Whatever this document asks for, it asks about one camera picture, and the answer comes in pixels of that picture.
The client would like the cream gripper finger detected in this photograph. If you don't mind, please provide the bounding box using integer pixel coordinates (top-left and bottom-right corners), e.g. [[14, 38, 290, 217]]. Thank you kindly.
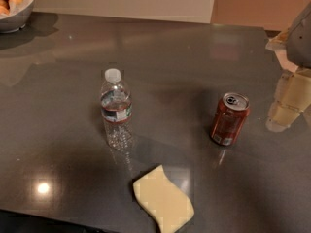
[[266, 68, 311, 132], [265, 30, 298, 73]]

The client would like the yellow sponge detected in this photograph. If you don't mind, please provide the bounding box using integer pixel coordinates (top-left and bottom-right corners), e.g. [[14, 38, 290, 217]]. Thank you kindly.
[[133, 165, 194, 233]]

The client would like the red coke can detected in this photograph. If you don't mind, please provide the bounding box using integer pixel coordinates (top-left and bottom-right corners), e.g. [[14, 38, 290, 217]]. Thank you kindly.
[[210, 92, 250, 146]]

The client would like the clear plastic water bottle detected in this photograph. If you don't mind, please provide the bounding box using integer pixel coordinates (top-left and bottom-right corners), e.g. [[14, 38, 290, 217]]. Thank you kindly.
[[100, 68, 133, 150]]

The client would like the silver metal bowl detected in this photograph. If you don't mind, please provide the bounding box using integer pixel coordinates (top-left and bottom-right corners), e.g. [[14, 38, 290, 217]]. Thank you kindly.
[[0, 0, 35, 33]]

